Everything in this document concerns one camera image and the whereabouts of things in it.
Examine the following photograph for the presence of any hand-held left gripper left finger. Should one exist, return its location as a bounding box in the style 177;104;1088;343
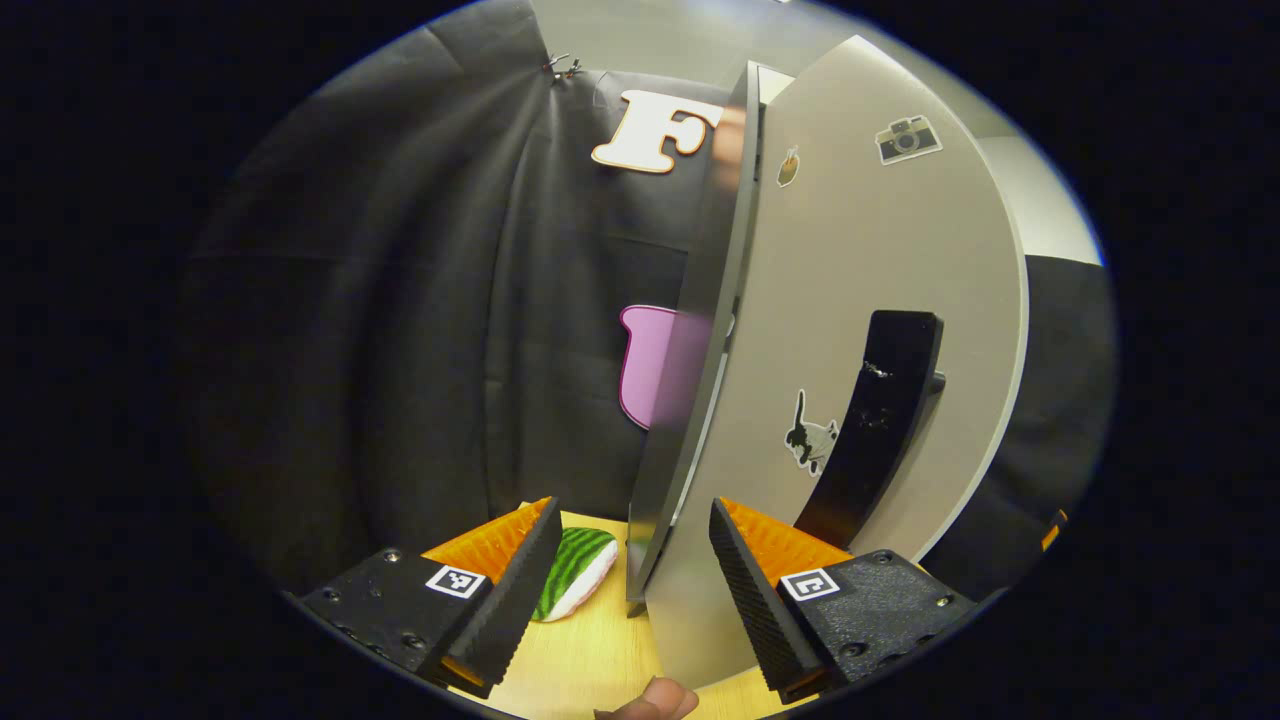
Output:
290;497;564;699

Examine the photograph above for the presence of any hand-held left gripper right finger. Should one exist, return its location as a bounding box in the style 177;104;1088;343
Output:
708;497;979;704

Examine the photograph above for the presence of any white shoe cabinet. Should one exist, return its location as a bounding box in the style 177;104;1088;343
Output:
625;60;766;616

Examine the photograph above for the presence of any white cabinet door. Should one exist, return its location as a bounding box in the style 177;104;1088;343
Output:
645;35;1031;691

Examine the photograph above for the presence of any green striped plush toy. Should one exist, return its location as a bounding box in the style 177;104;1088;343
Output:
530;527;620;623

